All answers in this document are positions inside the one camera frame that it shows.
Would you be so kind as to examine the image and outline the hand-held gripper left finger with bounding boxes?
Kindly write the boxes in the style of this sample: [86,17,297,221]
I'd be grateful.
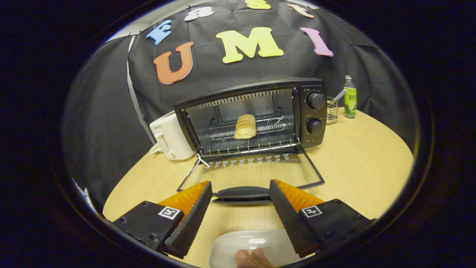
[113,181,213,260]

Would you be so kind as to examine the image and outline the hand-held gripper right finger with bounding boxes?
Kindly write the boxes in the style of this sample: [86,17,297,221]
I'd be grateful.
[268,179,376,258]

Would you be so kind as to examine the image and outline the white rectangular plate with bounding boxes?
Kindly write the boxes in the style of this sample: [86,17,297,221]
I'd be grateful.
[207,230,309,268]

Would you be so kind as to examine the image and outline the yellow bread roll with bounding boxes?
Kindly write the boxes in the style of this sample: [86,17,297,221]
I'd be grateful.
[233,114,257,140]

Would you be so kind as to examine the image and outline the black toaster oven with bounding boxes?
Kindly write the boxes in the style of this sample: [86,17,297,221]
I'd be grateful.
[173,77,328,204]

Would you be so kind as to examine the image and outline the white pop-up toaster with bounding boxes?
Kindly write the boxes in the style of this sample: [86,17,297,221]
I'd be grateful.
[149,111,194,161]

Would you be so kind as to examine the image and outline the white blue printed object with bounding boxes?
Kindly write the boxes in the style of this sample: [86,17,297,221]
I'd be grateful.
[73,178,98,213]

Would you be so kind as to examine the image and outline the green label drink bottle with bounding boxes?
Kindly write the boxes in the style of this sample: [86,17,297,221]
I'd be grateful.
[343,75,358,119]

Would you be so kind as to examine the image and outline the oven wire rack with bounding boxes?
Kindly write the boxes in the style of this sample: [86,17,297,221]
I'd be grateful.
[196,106,300,156]

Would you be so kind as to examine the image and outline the wire mesh utensil holder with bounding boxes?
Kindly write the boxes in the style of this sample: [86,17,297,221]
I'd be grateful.
[327,96,340,125]

